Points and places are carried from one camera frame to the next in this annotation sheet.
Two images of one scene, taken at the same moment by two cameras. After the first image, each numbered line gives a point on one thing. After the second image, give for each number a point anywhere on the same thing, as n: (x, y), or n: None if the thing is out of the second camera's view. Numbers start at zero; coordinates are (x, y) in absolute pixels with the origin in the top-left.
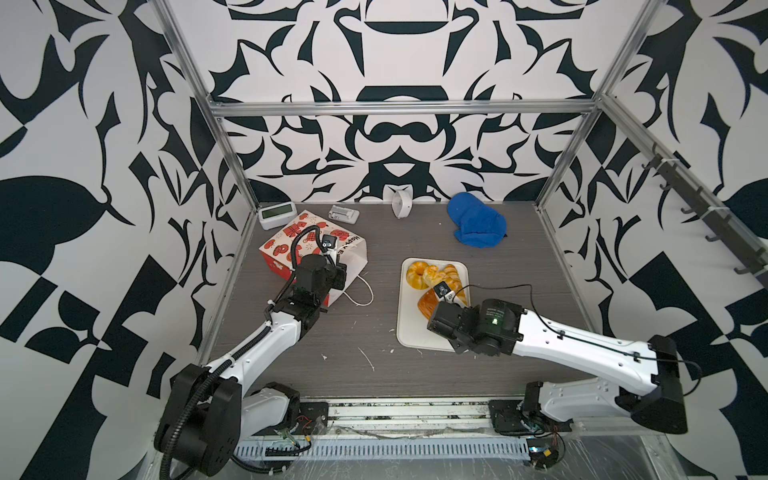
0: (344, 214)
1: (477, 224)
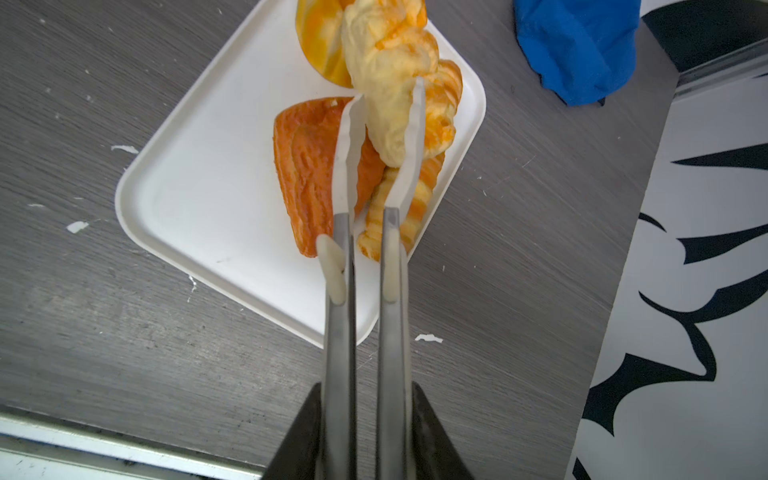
0: None
1: (581, 49)
